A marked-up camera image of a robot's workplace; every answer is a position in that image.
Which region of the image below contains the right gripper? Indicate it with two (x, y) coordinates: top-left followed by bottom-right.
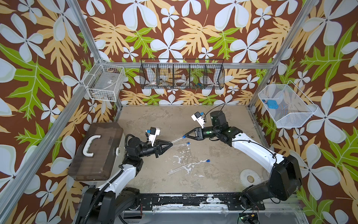
(185, 127), (221, 141)

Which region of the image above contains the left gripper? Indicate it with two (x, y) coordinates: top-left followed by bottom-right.
(137, 139), (171, 159)

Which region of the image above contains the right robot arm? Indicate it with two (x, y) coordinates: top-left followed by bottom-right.
(185, 111), (302, 209)

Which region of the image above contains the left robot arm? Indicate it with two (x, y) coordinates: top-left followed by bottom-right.
(74, 134), (173, 224)

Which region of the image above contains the brown plastic case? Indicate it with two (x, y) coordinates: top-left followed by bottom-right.
(68, 123), (124, 182)

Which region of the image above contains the white tape roll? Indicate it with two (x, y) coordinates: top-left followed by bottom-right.
(240, 169), (262, 187)

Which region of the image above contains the blue object in basket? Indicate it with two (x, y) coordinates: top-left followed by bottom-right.
(266, 99), (279, 110)

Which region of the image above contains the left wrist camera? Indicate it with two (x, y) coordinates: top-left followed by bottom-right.
(145, 127), (160, 146)

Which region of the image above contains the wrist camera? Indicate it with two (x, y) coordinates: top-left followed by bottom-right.
(191, 112), (206, 128)
(145, 127), (160, 146)

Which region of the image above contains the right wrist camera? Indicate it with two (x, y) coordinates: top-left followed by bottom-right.
(191, 112), (206, 128)

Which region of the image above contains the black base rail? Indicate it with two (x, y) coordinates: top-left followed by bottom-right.
(113, 192), (266, 211)

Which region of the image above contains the black wire basket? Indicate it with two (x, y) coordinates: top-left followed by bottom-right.
(139, 58), (225, 90)

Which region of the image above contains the white wire basket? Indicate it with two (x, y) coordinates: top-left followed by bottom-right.
(83, 60), (126, 102)

